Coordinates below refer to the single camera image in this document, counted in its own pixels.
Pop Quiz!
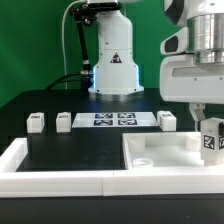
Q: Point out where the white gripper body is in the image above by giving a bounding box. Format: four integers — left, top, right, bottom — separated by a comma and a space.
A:
160, 55, 224, 104

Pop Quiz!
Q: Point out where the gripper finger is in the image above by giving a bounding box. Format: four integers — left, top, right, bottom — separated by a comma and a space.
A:
189, 103, 205, 131

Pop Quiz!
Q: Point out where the white square table top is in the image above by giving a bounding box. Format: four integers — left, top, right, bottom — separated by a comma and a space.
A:
123, 132, 218, 171

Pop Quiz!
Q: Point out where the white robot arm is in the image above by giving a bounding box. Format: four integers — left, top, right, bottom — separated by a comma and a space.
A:
87, 0, 224, 130

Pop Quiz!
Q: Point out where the white marker tag sheet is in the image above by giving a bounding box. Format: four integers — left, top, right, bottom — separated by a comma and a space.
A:
72, 112, 157, 128

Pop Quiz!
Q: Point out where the white u-shaped obstacle fence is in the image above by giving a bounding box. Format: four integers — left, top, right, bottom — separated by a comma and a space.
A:
0, 138, 224, 198

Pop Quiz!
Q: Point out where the black cable bundle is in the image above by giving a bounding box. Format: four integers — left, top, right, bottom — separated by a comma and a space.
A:
45, 73, 92, 91

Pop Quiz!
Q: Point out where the white cable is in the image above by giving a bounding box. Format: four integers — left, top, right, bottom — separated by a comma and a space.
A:
61, 0, 84, 90

